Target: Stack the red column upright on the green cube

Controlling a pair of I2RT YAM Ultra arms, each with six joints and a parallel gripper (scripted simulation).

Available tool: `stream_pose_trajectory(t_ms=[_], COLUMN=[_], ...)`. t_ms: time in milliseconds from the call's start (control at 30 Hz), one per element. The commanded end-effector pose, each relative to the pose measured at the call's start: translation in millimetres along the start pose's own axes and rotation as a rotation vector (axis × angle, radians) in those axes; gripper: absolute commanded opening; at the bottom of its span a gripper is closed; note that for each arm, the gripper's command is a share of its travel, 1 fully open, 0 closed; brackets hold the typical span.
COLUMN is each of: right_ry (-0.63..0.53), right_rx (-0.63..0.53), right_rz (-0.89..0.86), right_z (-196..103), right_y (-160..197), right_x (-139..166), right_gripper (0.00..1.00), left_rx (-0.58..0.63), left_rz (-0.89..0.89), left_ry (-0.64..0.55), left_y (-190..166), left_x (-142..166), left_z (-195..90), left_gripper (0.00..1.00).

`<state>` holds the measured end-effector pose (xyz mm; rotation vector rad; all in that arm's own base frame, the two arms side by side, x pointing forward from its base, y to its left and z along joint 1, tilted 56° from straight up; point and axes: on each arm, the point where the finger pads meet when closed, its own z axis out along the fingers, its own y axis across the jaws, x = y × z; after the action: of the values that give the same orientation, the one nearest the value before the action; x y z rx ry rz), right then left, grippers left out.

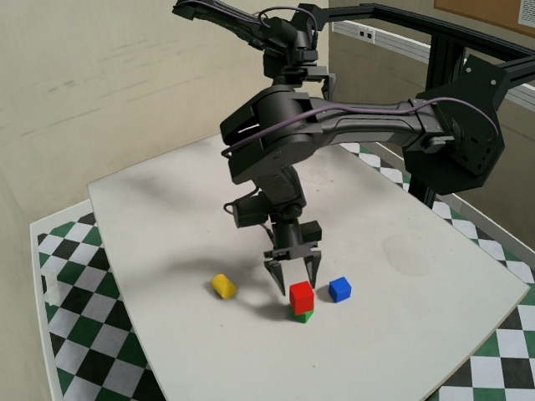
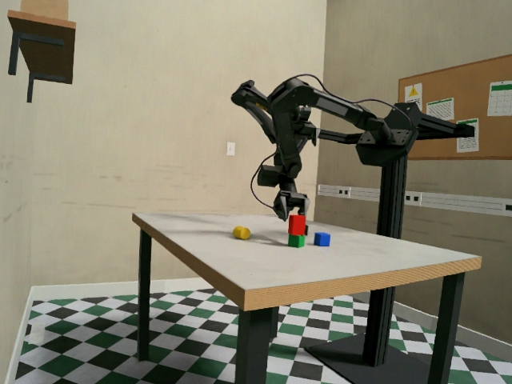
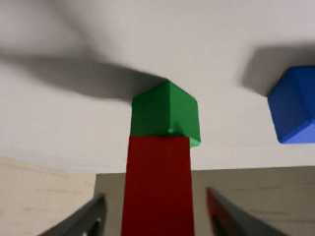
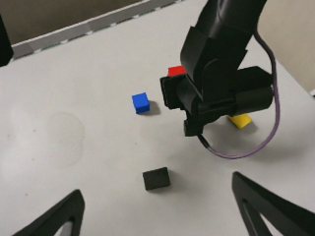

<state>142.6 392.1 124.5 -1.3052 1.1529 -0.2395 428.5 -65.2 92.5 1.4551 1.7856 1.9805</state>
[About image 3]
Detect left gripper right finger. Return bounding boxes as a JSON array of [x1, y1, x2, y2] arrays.
[[208, 186, 294, 236]]

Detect green cube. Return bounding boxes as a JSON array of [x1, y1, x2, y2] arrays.
[[130, 81, 201, 147]]

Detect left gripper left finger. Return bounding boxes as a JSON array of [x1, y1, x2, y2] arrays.
[[33, 193, 105, 236]]

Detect red rectangular block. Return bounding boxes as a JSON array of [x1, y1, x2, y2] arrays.
[[121, 136, 195, 236]]

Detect blue cube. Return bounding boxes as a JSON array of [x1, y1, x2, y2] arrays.
[[267, 66, 315, 144]]

